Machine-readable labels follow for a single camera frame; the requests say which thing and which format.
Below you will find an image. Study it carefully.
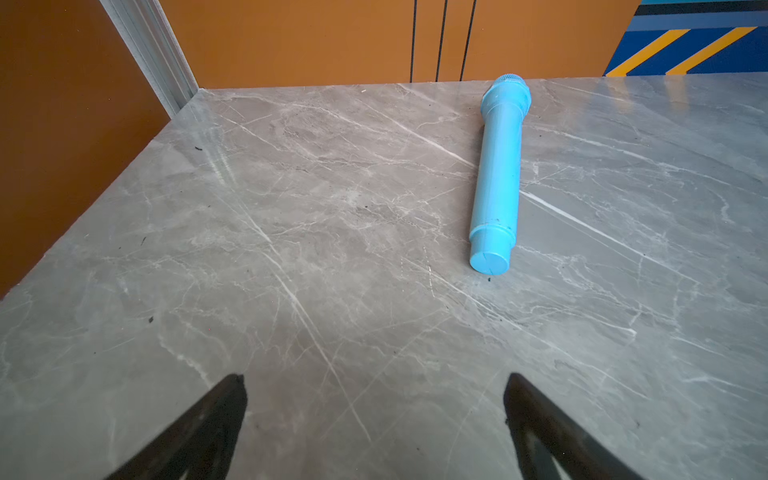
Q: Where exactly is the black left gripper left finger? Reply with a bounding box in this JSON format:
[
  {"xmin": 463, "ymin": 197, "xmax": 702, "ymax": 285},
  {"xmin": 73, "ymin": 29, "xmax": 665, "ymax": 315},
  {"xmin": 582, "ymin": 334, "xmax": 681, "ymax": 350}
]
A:
[{"xmin": 108, "ymin": 374, "xmax": 248, "ymax": 479}]

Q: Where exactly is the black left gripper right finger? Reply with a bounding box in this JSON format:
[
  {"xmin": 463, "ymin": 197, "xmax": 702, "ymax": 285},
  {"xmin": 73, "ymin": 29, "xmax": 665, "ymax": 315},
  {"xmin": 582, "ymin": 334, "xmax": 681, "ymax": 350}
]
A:
[{"xmin": 503, "ymin": 373, "xmax": 640, "ymax": 479}]

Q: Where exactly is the light blue plastic tube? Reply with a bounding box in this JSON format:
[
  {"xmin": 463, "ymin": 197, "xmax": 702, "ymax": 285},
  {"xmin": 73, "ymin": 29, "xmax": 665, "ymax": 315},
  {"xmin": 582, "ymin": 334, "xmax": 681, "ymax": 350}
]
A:
[{"xmin": 469, "ymin": 74, "xmax": 532, "ymax": 276}]

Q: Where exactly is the aluminium corner post left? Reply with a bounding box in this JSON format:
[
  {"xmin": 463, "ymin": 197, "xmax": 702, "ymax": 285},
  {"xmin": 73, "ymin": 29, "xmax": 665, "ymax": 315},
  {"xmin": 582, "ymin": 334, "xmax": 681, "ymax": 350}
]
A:
[{"xmin": 100, "ymin": 0, "xmax": 199, "ymax": 118}]

